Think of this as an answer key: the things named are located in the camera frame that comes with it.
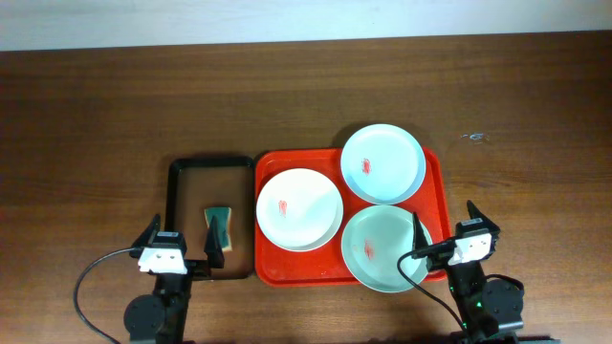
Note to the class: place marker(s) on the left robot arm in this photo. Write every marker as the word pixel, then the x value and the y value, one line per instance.
pixel 160 316

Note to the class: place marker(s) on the white plate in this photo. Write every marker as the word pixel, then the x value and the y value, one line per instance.
pixel 299 210

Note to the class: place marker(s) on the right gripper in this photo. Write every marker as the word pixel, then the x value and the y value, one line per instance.
pixel 440 260

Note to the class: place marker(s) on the light blue plate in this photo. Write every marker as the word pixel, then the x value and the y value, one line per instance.
pixel 383 164

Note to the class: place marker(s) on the green and yellow sponge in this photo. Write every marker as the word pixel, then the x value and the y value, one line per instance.
pixel 218 221

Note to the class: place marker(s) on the pale green plate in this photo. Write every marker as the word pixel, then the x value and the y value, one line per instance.
pixel 372 244

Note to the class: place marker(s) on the black rectangular tray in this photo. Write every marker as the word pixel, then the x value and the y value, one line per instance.
pixel 197 184

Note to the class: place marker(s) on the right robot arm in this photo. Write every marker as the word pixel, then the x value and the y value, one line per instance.
pixel 488 306

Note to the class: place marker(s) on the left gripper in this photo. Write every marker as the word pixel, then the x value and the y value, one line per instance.
pixel 194 267

